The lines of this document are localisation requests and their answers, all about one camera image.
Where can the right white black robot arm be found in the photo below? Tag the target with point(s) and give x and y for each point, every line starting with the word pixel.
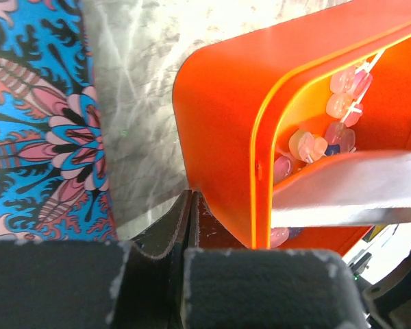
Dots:
pixel 381 265

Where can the patterned placemat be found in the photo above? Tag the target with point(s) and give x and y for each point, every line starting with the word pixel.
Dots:
pixel 54 181

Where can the orange candy box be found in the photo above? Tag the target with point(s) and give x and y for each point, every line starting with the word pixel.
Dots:
pixel 238 102

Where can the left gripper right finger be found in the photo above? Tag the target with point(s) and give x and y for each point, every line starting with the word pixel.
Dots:
pixel 226 286

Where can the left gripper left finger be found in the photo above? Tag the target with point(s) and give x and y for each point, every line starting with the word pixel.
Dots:
pixel 76 284

